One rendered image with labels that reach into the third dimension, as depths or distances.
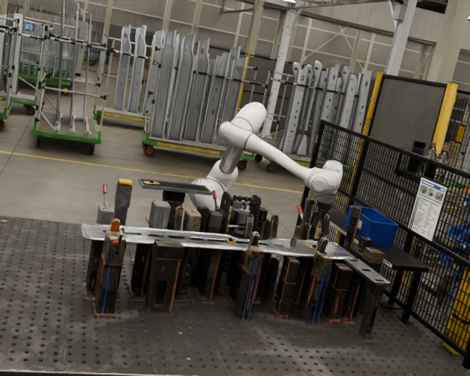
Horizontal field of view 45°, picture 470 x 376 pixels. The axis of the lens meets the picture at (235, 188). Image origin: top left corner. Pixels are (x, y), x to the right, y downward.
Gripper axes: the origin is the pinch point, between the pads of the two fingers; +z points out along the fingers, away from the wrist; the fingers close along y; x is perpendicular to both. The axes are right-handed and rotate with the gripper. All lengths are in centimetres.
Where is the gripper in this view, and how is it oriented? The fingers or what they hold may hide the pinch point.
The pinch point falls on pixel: (315, 239)
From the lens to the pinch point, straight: 297.6
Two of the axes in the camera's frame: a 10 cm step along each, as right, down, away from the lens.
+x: 9.3, 1.1, 3.6
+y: 3.2, 2.8, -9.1
